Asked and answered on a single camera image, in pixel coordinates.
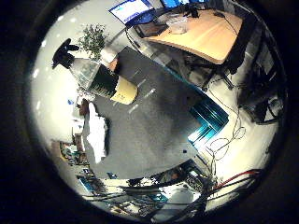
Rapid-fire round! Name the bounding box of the cluttered wooden shelf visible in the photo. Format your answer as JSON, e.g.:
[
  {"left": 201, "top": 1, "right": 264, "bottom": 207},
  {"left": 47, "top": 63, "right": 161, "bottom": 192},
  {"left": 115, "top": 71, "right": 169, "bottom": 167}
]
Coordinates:
[{"left": 50, "top": 133, "right": 92, "bottom": 167}]

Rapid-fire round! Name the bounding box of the white checkered cloth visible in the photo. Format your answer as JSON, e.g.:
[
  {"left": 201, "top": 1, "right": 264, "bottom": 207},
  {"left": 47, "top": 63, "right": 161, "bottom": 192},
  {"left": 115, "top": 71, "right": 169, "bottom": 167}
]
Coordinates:
[{"left": 81, "top": 102, "right": 110, "bottom": 165}]

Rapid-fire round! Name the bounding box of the light wooden desk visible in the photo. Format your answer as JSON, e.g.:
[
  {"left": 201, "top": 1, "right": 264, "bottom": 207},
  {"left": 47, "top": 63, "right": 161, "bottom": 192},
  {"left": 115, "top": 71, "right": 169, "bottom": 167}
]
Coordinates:
[{"left": 142, "top": 8, "right": 244, "bottom": 65}]

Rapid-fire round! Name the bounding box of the computer monitor with blue screen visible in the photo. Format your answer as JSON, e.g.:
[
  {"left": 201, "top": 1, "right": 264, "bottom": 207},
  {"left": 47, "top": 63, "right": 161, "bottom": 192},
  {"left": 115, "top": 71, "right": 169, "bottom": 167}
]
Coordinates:
[{"left": 107, "top": 0, "right": 156, "bottom": 26}]

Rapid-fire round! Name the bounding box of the red cable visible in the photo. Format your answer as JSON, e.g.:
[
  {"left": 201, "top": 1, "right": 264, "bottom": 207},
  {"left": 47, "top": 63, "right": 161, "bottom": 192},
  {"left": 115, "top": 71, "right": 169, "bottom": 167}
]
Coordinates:
[{"left": 214, "top": 169, "right": 263, "bottom": 191}]

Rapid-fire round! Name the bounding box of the green potted plant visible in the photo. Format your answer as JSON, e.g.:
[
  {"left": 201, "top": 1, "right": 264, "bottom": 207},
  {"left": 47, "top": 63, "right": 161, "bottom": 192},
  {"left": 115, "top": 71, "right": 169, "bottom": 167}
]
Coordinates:
[{"left": 77, "top": 22, "right": 109, "bottom": 63}]

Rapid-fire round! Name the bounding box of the thick black cable bundle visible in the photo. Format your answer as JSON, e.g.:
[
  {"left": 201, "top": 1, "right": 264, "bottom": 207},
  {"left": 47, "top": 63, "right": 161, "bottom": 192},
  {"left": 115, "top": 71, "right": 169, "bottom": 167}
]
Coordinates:
[{"left": 167, "top": 171, "right": 264, "bottom": 222}]

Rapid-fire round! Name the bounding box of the dark tray on desk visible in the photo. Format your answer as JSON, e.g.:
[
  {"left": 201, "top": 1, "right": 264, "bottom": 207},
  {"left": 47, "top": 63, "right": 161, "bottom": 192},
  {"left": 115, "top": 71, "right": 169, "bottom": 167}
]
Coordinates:
[{"left": 135, "top": 21, "right": 170, "bottom": 39}]

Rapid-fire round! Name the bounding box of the aluminium table frame profile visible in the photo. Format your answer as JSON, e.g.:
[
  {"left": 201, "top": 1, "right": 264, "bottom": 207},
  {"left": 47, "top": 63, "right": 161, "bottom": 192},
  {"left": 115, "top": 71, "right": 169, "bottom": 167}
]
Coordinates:
[{"left": 186, "top": 92, "right": 231, "bottom": 147}]

